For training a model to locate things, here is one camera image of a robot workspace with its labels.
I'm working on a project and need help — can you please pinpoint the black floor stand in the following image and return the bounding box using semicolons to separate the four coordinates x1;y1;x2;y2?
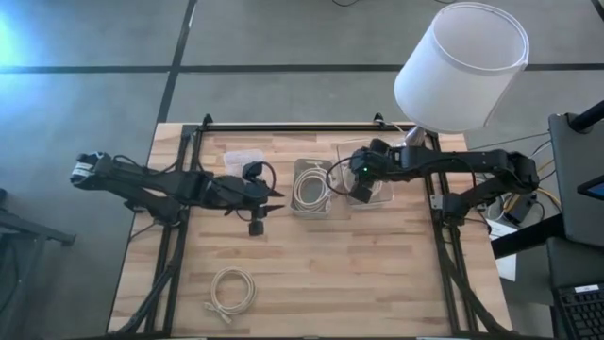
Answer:
0;188;77;340

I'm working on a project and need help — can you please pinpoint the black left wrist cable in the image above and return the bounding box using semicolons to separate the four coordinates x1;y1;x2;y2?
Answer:
260;161;278;191

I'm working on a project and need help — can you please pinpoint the white paper sheet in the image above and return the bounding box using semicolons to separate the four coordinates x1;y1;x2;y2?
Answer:
487;218;518;282

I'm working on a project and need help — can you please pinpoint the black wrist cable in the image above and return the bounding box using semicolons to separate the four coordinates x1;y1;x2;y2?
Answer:
325;157;360;197
260;161;278;191

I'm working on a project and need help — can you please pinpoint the grey laptop case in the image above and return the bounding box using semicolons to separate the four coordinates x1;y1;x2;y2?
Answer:
547;111;604;249

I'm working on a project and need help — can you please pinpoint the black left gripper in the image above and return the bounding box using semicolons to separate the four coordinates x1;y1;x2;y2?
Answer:
206;175;286;238

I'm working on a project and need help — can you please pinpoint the black keyboard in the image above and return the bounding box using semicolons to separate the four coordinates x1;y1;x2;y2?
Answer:
551;281;604;340

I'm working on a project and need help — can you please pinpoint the black table frame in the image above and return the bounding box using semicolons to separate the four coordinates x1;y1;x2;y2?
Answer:
112;112;511;340

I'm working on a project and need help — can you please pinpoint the small clear plastic bin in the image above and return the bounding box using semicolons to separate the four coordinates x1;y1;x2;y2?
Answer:
222;148;268;179

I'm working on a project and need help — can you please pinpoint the yellow cable bundle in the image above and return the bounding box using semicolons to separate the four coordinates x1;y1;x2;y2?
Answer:
531;140;563;210

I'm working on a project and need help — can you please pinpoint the black tablet screen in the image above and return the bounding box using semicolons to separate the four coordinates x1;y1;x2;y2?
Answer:
576;174;604;202

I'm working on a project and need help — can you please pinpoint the black pole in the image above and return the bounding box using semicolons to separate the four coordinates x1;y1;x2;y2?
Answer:
567;99;604;134

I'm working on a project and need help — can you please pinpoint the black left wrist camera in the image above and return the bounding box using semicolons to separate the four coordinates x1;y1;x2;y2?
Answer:
242;161;265;181

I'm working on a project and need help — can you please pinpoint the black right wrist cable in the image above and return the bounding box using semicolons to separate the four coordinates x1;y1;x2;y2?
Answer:
325;157;360;197

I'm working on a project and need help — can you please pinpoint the white plastic bin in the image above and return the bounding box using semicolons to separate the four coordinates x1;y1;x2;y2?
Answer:
289;157;334;220

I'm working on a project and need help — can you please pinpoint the cream usb cable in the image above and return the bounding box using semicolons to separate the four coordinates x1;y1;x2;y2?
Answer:
203;266;259;325
293;163;332;214

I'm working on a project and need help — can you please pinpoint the silver lamp stand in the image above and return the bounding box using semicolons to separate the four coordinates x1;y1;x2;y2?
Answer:
404;125;428;149

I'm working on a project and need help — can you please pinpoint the large clear plastic bin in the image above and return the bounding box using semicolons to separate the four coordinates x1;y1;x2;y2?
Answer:
335;137;395;211

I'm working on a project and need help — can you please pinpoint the black power brick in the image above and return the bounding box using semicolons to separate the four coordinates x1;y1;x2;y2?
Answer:
504;191;540;226

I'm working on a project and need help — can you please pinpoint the black crossbar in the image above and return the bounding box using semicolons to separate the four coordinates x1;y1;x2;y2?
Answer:
490;214;565;260

